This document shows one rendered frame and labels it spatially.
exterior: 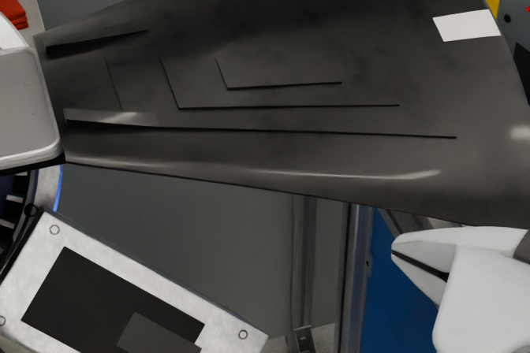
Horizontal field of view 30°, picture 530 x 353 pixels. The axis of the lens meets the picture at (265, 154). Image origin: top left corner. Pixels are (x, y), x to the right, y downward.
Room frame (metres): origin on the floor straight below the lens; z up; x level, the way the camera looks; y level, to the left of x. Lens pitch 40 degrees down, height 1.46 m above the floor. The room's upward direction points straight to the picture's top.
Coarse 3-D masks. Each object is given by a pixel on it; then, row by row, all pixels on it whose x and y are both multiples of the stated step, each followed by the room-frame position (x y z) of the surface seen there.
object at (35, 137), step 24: (24, 48) 0.41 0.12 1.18; (0, 72) 0.39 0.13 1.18; (24, 72) 0.39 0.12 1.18; (0, 96) 0.37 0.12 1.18; (24, 96) 0.37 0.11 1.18; (48, 96) 0.37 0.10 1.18; (0, 120) 0.36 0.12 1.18; (24, 120) 0.36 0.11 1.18; (48, 120) 0.36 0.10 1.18; (0, 144) 0.34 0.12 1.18; (24, 144) 0.34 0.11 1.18; (48, 144) 0.34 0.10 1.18; (0, 168) 0.32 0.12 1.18
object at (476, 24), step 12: (468, 12) 0.44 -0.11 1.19; (480, 12) 0.44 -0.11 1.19; (444, 24) 0.43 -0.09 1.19; (456, 24) 0.43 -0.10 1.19; (468, 24) 0.43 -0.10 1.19; (480, 24) 0.43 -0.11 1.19; (492, 24) 0.43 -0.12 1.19; (444, 36) 0.42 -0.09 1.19; (456, 36) 0.42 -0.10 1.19; (468, 36) 0.42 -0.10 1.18; (480, 36) 0.42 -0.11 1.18
